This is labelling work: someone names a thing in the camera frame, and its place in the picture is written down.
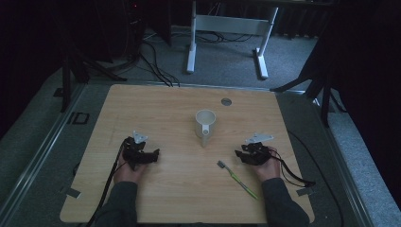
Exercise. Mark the green toothbrush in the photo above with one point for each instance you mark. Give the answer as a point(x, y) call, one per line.
point(237, 180)

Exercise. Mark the person's left hand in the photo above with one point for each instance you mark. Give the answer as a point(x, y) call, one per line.
point(126, 173)

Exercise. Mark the white metal desk frame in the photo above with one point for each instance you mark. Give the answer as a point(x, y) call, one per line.
point(230, 34)

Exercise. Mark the black tripod stand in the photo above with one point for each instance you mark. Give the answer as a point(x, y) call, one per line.
point(318, 85)
point(75, 63)

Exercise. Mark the grey tape piece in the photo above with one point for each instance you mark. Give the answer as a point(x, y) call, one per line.
point(304, 191)
point(73, 192)

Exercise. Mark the white cup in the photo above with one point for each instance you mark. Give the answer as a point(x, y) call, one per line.
point(205, 126)

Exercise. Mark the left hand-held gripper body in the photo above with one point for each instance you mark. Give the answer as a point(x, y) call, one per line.
point(135, 150)

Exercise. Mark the grey table grommet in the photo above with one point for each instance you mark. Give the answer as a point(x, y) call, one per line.
point(226, 101)

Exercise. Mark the black floor bracket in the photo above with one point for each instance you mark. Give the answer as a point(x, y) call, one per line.
point(78, 118)

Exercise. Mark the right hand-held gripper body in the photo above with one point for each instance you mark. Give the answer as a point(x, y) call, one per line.
point(256, 151)

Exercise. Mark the person's right hand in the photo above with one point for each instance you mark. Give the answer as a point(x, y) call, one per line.
point(268, 167)

